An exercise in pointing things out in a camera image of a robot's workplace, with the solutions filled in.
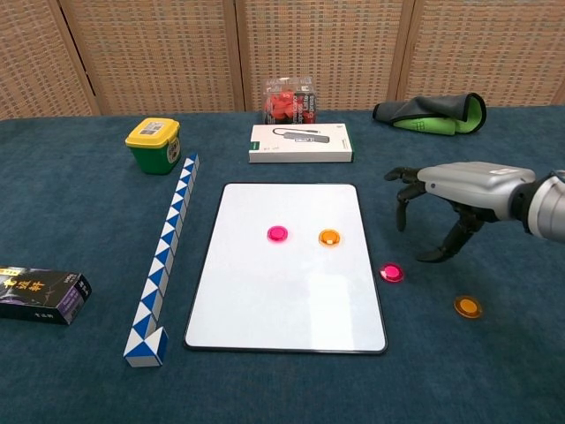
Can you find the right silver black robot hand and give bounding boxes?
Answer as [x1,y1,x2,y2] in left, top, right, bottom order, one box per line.
[383,161,538,264]

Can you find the white rectangular board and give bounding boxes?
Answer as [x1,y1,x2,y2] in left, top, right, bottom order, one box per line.
[183,182,388,356]

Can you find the grey green microfibre cloth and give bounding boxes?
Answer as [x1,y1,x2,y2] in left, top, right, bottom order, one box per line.
[372,92,488,137]

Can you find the white USB hub box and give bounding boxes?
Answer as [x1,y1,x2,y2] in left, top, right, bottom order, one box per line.
[247,123,356,164]

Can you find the clear box red items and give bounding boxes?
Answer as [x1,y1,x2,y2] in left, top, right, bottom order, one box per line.
[261,75,320,125]

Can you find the blue white snake puzzle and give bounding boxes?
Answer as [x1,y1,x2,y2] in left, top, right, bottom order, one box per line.
[123,152,201,368]

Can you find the green tub yellow lid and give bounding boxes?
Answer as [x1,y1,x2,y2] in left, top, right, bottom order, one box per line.
[124,117,183,176]

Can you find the woven bamboo folding screen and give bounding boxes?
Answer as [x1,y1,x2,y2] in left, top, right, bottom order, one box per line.
[0,0,565,121]

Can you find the blue felt table cover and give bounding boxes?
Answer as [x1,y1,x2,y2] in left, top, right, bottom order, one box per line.
[0,103,565,424]

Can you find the black gold printed box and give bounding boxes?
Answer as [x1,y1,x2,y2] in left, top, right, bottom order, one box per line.
[0,265,93,326]

